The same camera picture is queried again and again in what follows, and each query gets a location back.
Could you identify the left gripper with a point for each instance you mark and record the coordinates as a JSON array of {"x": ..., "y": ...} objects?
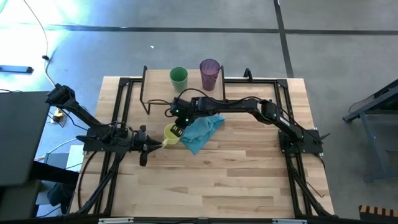
[{"x": 140, "y": 143}]

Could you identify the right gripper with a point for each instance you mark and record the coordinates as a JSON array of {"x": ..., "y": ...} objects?
[{"x": 186, "y": 109}]

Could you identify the yellow mug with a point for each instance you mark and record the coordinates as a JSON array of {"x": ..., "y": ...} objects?
[{"x": 169, "y": 137}]

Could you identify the green plastic cup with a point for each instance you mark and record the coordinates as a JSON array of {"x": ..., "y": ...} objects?
[{"x": 178, "y": 77}]

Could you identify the purple faceted plastic tumbler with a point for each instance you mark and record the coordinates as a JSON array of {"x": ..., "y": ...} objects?
[{"x": 209, "y": 73}]

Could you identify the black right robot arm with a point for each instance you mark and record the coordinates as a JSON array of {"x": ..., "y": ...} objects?
[{"x": 236, "y": 105}]

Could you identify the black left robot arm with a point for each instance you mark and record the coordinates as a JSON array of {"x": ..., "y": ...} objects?
[{"x": 62, "y": 95}]

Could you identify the teal cloth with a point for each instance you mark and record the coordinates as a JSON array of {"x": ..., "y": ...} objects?
[{"x": 200, "y": 130}]

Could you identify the white box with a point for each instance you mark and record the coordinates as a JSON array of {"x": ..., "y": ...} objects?
[{"x": 76, "y": 158}]

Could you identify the yellow plug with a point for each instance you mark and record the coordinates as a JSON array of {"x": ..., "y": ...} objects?
[{"x": 58, "y": 115}]

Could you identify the dark grey desk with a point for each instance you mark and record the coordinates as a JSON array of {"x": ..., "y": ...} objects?
[{"x": 21, "y": 133}]

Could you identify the black flat bar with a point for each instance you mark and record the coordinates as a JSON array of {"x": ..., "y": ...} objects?
[{"x": 15, "y": 69}]

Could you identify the blue-grey metal cart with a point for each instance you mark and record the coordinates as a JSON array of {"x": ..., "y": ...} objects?
[{"x": 382, "y": 99}]

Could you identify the wooden shelf with black frame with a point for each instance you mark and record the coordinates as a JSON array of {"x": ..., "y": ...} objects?
[{"x": 155, "y": 84}]

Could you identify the black clamp bracket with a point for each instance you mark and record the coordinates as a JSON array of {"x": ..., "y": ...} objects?
[{"x": 247, "y": 74}]

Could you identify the black aluminium rig frame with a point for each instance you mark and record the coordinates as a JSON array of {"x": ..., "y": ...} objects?
[{"x": 252, "y": 81}]

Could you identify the aluminium bracket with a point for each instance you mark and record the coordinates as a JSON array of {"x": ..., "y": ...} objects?
[
  {"x": 289, "y": 221},
  {"x": 116, "y": 221}
]

